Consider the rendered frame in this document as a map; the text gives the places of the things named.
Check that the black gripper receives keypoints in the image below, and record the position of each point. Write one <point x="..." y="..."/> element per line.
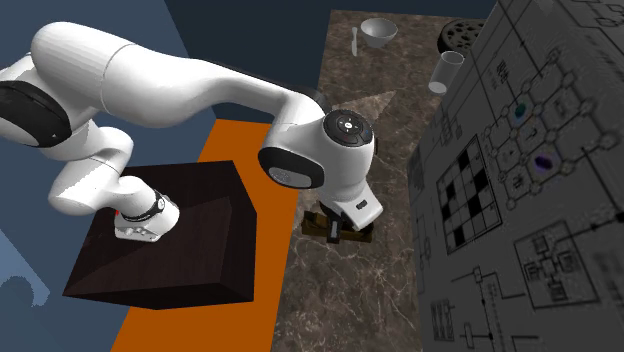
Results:
<point x="327" y="209"/>

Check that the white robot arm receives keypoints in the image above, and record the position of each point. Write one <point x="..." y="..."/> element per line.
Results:
<point x="161" y="88"/>

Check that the brown wooden box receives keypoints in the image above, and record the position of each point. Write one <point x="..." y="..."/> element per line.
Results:
<point x="312" y="225"/>

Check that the dark brown robot stand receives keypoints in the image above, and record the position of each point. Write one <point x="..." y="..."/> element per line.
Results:
<point x="204" y="253"/>

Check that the white spoon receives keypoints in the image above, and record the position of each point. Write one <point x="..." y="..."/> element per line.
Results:
<point x="355" y="43"/>

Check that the clear glass cup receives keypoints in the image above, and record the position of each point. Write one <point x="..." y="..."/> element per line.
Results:
<point x="444" y="73"/>

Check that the grey bowl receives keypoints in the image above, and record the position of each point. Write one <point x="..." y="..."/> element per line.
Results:
<point x="378" y="30"/>

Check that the black round perforated trivet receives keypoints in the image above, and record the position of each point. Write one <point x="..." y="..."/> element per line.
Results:
<point x="456" y="35"/>

